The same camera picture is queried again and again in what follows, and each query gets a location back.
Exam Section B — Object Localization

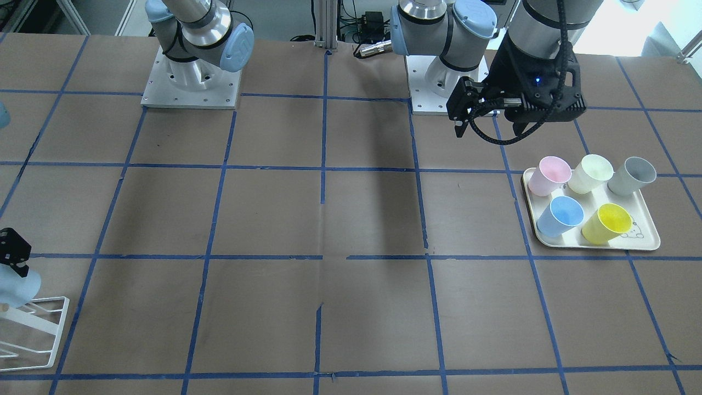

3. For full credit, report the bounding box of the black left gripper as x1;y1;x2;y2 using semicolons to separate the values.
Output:
487;43;587;137

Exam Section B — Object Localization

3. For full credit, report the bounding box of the light blue cup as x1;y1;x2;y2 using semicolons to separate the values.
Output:
1;264;42;308

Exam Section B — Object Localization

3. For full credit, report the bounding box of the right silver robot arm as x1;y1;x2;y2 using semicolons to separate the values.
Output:
145;1;255;72

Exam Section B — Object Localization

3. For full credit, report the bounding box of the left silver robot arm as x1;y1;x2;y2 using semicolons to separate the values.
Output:
389;1;602;145

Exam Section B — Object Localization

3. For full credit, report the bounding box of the pink plastic cup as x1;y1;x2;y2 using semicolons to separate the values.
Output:
528;156;572;197

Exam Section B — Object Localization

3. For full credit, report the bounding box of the cream plastic cup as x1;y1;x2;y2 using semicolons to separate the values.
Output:
568;154;614;194

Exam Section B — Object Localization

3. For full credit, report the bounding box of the blue cup on tray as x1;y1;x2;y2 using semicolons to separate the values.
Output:
536;196;584;238

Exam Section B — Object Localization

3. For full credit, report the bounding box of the grey plastic cup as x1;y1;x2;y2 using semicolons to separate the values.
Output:
607;156;658;196

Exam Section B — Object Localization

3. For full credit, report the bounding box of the yellow plastic cup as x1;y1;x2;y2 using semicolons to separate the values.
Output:
581;203;633;245

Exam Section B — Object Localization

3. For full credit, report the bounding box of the cream plastic tray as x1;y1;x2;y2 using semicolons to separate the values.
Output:
522;167;662;252

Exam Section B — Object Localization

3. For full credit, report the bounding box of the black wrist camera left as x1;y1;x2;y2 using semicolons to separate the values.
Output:
446;76;489;138

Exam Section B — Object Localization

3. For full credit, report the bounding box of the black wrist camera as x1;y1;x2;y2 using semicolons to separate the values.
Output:
446;76;489;138
1;227;32;278

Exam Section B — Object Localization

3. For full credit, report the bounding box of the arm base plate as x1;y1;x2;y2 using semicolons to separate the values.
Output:
141;48;242;110
405;55;488;117

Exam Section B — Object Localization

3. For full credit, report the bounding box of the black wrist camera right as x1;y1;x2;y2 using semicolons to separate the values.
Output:
1;227;32;278

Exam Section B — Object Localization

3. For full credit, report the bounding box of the white wire cup rack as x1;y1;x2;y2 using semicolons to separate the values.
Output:
1;297;70;373

